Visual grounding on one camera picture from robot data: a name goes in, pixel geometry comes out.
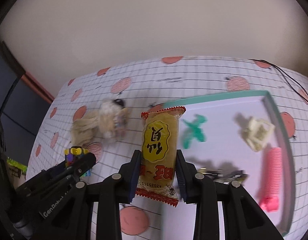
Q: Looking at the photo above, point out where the colourful block toy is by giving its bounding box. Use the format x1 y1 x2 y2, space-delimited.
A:
64 146 88 169

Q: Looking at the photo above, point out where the yellow rice cracker snack packet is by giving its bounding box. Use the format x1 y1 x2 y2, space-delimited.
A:
136 106 186 206

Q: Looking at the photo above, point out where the cream lace scrunchie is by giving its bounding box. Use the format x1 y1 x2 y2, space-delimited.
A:
71 111 99 146

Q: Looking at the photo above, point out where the black gold action figure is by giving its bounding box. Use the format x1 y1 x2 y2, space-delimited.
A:
198 167 248 184

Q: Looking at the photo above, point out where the pink hair roller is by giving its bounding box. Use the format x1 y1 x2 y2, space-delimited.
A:
260 147 282 212

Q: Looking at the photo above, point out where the green plastic toy figure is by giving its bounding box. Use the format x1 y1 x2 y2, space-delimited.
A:
182 114 207 149

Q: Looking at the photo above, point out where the black hair clip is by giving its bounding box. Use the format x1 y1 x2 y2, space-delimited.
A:
113 99 125 108

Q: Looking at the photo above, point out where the teal rimmed white tray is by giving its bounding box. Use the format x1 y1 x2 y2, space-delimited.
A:
164 90 295 236

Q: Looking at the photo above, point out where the pomegranate print grid tablecloth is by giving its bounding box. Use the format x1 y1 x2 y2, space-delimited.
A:
26 56 308 239

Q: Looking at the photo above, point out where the cream hair claw clip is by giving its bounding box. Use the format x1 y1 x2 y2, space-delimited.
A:
242 117 275 152

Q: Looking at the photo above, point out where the orange wooden bed frame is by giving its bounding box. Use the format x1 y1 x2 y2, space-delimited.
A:
21 72 54 104

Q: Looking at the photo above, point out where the black cable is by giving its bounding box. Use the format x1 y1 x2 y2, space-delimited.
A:
248 58 308 106

